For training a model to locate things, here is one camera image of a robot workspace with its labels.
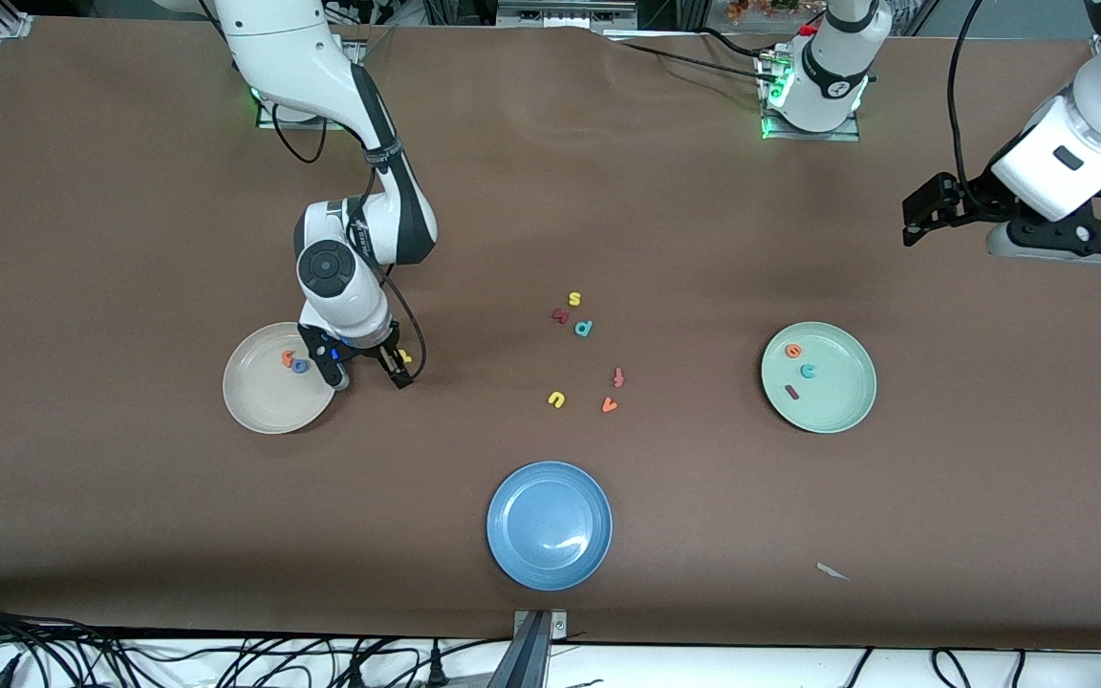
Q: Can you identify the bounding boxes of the silver metal device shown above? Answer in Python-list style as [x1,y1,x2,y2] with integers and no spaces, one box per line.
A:
[496,0,637,32]

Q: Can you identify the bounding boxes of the black floor cable bundle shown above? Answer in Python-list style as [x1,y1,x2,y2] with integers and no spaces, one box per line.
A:
[0,597,422,688]

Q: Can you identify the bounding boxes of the blue round plate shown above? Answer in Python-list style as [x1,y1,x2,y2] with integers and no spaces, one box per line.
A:
[486,461,614,591]

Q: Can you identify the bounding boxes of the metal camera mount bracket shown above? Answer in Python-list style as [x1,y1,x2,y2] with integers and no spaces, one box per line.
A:
[510,609,571,688]

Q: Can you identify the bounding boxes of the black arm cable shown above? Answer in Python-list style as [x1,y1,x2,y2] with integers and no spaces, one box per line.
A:
[947,0,986,206]
[270,91,427,385]

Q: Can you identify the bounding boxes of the green round plate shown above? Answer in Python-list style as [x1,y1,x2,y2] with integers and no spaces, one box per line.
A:
[761,321,878,435]

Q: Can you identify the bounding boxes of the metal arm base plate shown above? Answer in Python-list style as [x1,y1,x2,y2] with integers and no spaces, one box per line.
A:
[254,38,366,130]
[759,48,862,142]

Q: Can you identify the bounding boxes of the brown table cover sheet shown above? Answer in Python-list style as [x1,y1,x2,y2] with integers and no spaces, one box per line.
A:
[0,14,1101,653]

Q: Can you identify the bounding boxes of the orange artificial flowers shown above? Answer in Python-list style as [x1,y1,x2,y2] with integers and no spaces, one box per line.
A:
[727,0,824,25]

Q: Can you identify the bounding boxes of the black table cable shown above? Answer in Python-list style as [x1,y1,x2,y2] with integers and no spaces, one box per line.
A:
[608,38,781,85]
[694,25,773,62]

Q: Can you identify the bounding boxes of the beige round plate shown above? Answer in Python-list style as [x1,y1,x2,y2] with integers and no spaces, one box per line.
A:
[222,322,340,436]

